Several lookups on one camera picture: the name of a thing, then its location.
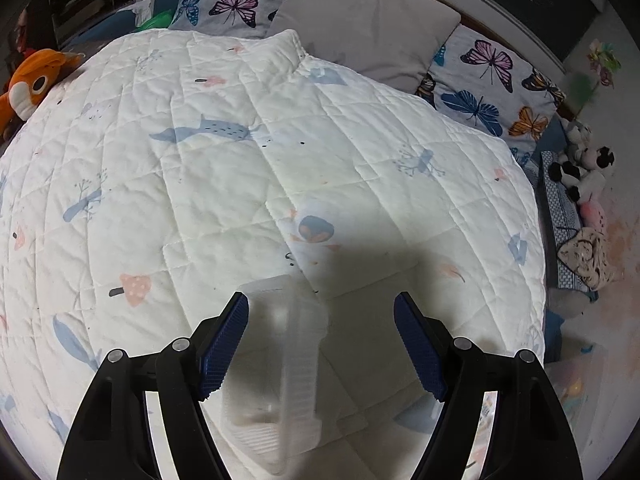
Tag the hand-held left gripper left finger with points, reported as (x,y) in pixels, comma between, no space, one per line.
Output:
(225,345)

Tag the dark window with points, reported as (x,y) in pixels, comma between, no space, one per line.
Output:
(540,0)

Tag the white quilted blanket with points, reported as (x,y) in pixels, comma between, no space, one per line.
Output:
(200,170)

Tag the colourful pinwheel toy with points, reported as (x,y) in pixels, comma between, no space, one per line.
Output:
(602,60)

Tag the beige printed cloth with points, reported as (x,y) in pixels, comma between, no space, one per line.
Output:
(585,255)

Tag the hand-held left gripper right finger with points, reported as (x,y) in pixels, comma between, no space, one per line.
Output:
(420,350)

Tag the pink plush toy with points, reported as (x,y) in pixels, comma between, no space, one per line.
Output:
(592,212)

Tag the orange plush toy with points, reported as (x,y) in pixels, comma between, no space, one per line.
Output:
(35,80)

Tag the metal rack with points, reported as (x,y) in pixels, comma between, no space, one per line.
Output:
(80,5)

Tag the clear plastic storage box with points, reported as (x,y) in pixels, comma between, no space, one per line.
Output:
(575,385)

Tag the green plastic object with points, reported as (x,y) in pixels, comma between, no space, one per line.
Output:
(157,20)

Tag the black and white plush toy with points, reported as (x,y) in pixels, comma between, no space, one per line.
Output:
(590,160)

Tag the blue patterned folded blanket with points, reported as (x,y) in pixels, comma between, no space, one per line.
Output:
(557,200)

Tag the butterfly print pillow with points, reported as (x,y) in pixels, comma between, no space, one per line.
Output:
(480,85)
(225,0)

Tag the bed with blue sheet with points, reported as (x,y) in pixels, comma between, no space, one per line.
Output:
(552,335)

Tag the clear plastic container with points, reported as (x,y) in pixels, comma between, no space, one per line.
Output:
(295,340)

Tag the grey pillow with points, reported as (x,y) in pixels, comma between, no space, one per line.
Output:
(370,25)

